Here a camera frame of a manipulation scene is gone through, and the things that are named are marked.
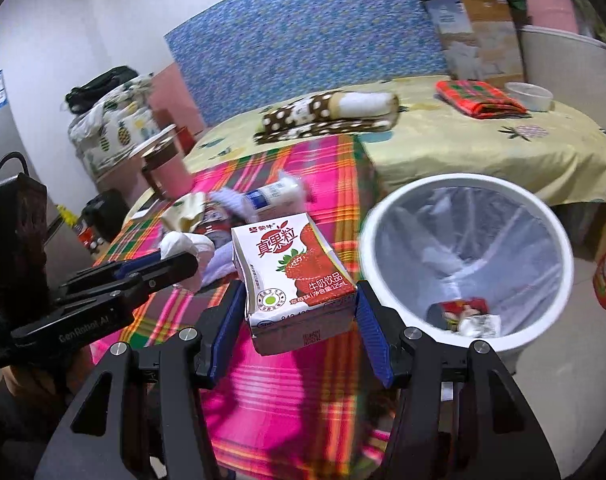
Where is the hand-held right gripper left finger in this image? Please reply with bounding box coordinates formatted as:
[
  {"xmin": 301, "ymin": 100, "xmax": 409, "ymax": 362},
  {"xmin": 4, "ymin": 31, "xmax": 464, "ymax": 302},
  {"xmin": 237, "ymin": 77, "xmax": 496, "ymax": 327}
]
[{"xmin": 35, "ymin": 280, "xmax": 246, "ymax": 480}]

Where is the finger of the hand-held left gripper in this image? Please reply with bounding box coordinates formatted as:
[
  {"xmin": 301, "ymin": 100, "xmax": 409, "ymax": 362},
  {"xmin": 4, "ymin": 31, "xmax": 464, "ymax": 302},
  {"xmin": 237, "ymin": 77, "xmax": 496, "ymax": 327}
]
[
  {"xmin": 58, "ymin": 251, "xmax": 200, "ymax": 313},
  {"xmin": 63, "ymin": 250, "xmax": 164, "ymax": 286}
]

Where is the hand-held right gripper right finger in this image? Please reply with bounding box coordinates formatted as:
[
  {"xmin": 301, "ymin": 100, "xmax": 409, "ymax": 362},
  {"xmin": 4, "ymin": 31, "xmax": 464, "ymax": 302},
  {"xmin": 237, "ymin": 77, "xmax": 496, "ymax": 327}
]
[{"xmin": 354, "ymin": 280, "xmax": 564, "ymax": 480}]

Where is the white tissue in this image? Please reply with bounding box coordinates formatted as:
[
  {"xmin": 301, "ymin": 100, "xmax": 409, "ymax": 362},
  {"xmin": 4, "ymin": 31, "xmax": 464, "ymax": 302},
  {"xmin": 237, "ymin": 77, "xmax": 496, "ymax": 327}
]
[{"xmin": 159, "ymin": 230, "xmax": 216, "ymax": 291}]

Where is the cream paper bag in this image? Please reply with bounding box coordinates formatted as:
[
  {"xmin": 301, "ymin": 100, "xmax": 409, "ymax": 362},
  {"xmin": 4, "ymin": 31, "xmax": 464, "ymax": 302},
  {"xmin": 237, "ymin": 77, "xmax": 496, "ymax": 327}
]
[{"xmin": 162, "ymin": 194, "xmax": 209, "ymax": 233}]

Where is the strawberry milk carton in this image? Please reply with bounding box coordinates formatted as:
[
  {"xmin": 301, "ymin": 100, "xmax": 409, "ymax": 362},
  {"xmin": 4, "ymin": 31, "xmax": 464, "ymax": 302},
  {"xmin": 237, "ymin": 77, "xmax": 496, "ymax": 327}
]
[{"xmin": 230, "ymin": 211, "xmax": 358, "ymax": 356}]

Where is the white round waste bin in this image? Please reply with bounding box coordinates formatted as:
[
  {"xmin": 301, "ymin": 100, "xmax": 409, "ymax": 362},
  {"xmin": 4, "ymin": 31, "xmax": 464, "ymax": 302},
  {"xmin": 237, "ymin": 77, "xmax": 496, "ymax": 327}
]
[{"xmin": 359, "ymin": 173, "xmax": 575, "ymax": 376}]

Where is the white phone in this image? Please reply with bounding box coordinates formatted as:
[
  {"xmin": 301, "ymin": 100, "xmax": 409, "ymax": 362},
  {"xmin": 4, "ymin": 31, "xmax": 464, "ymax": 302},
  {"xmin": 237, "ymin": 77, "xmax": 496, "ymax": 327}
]
[{"xmin": 130, "ymin": 200, "xmax": 159, "ymax": 221}]

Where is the black box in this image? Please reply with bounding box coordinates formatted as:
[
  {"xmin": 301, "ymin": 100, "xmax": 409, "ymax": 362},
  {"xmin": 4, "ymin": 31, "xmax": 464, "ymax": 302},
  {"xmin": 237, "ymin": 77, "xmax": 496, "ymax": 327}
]
[{"xmin": 80, "ymin": 189, "xmax": 131, "ymax": 261}]

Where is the dark printed wrapper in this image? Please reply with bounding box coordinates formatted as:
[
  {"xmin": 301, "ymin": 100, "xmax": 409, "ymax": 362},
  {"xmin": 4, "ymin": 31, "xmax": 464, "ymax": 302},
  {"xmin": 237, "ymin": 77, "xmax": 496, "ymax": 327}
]
[{"xmin": 198, "ymin": 205, "xmax": 244, "ymax": 246}]

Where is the purple foam net sleeve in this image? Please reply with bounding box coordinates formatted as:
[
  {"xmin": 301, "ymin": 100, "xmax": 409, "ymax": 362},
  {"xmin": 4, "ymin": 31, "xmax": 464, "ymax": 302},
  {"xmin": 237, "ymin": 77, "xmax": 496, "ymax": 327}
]
[{"xmin": 208, "ymin": 187, "xmax": 256, "ymax": 223}]

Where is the pink plaid cloth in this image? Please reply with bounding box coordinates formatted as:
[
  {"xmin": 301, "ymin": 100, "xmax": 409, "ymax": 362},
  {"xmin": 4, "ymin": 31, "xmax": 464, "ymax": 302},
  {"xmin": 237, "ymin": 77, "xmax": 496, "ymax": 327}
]
[{"xmin": 90, "ymin": 132, "xmax": 399, "ymax": 480}]

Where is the pink lidded cup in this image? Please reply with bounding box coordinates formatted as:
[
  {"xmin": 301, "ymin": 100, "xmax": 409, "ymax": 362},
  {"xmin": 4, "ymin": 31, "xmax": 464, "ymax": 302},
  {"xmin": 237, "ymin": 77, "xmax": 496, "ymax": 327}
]
[{"xmin": 142, "ymin": 140, "xmax": 194, "ymax": 201}]

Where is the red snack wrapper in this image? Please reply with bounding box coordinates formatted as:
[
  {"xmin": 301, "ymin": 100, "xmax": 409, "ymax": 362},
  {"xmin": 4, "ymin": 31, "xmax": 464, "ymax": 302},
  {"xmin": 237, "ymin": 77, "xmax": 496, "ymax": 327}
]
[{"xmin": 428, "ymin": 297, "xmax": 489, "ymax": 331}]

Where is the crumpled white paper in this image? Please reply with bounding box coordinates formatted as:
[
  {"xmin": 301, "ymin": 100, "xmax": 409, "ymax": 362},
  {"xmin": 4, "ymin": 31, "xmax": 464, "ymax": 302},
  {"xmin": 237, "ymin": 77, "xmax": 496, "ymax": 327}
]
[{"xmin": 456, "ymin": 314, "xmax": 501, "ymax": 338}]

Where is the grey refrigerator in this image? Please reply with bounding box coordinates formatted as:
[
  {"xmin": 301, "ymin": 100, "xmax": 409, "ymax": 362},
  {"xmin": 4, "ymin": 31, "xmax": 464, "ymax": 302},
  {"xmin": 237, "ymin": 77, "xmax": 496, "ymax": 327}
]
[{"xmin": 0, "ymin": 40, "xmax": 91, "ymax": 281}]

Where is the white plastic bottle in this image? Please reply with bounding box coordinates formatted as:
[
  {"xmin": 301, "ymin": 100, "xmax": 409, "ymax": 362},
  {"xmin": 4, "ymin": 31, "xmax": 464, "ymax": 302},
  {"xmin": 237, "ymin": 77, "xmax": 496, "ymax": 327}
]
[{"xmin": 243, "ymin": 175, "xmax": 314, "ymax": 218}]

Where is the pineapple print pillow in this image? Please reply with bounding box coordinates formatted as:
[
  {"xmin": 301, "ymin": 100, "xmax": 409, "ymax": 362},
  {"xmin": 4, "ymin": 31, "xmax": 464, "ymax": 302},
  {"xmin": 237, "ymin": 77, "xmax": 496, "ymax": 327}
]
[{"xmin": 68, "ymin": 74, "xmax": 156, "ymax": 181}]

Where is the clear plastic bin liner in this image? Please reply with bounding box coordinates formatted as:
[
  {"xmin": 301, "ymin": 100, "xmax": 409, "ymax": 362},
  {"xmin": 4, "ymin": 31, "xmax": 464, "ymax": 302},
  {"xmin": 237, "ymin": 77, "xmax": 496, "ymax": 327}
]
[{"xmin": 378, "ymin": 185, "xmax": 559, "ymax": 336}]

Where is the black bag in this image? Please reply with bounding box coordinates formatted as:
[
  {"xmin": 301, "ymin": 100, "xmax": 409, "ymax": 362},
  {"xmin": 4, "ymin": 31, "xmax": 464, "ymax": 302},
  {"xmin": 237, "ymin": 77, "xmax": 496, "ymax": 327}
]
[{"xmin": 65, "ymin": 66, "xmax": 138, "ymax": 113}]

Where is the brown polka dot cloth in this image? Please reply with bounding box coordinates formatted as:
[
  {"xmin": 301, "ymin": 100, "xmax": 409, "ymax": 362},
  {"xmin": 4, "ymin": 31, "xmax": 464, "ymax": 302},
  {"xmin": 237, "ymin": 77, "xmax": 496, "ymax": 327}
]
[{"xmin": 254, "ymin": 90, "xmax": 401, "ymax": 142}]

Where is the yellow pineapple bedsheet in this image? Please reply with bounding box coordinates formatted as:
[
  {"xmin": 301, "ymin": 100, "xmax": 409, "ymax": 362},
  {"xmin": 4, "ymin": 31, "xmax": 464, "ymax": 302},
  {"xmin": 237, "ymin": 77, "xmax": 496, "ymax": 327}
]
[{"xmin": 183, "ymin": 72, "xmax": 606, "ymax": 206}]

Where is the folded red green plaid cloth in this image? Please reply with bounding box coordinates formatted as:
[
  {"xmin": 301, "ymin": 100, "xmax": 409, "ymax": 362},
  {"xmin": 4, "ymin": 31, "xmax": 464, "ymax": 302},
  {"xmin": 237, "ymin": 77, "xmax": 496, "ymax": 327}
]
[{"xmin": 435, "ymin": 79, "xmax": 531, "ymax": 120}]

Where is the blue floral mattress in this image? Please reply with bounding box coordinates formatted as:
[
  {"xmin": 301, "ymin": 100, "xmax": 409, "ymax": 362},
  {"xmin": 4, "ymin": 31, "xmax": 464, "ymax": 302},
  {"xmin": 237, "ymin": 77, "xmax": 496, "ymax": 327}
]
[{"xmin": 164, "ymin": 0, "xmax": 464, "ymax": 128}]

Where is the white bowl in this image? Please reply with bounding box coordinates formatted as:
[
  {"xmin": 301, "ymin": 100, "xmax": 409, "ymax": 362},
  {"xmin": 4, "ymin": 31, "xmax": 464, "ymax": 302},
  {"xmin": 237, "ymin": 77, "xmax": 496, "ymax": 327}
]
[{"xmin": 506, "ymin": 81, "xmax": 554, "ymax": 112}]

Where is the printed cardboard box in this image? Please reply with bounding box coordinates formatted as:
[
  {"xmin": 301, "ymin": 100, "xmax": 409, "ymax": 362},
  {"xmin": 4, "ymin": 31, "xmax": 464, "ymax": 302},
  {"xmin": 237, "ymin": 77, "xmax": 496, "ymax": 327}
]
[{"xmin": 415, "ymin": 0, "xmax": 529, "ymax": 88}]

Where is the white plastic panel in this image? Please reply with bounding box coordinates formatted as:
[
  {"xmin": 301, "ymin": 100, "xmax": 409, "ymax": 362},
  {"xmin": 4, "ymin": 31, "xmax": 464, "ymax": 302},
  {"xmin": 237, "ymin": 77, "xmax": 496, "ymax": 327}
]
[{"xmin": 520, "ymin": 25, "xmax": 606, "ymax": 136}]

